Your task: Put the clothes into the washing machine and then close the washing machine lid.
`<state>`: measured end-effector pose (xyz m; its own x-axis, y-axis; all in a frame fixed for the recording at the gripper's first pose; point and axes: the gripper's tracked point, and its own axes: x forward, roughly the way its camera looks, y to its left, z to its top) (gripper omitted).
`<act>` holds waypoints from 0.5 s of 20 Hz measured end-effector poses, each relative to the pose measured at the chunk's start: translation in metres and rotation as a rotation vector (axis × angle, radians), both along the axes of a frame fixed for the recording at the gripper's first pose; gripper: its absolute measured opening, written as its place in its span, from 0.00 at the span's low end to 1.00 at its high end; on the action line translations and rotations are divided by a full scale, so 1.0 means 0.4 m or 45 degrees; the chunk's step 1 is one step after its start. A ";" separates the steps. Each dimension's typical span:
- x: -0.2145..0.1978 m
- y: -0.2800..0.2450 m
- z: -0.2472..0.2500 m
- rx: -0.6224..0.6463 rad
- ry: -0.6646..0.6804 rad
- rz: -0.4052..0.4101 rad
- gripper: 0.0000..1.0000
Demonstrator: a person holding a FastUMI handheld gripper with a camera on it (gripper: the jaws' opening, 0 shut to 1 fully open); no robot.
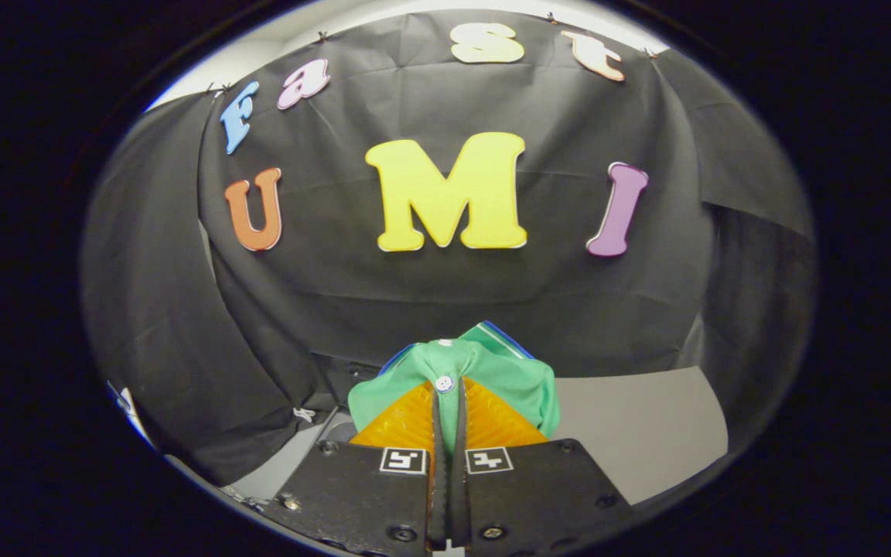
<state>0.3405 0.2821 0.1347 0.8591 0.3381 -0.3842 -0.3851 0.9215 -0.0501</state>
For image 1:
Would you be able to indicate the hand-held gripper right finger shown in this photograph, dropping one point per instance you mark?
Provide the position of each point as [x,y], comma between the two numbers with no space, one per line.
[538,487]

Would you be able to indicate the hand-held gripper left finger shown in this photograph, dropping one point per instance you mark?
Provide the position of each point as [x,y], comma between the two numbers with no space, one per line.
[353,495]

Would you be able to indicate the dark grey washing machine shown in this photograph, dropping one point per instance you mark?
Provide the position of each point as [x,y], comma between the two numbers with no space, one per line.
[291,456]

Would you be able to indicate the green shirt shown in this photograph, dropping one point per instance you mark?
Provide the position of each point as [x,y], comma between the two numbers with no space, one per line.
[507,387]

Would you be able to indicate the grey cabinet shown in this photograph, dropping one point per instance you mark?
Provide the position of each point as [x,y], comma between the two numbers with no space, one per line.
[646,433]

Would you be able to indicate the black backdrop cloth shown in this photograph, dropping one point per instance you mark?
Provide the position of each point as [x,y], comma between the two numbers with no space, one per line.
[430,294]

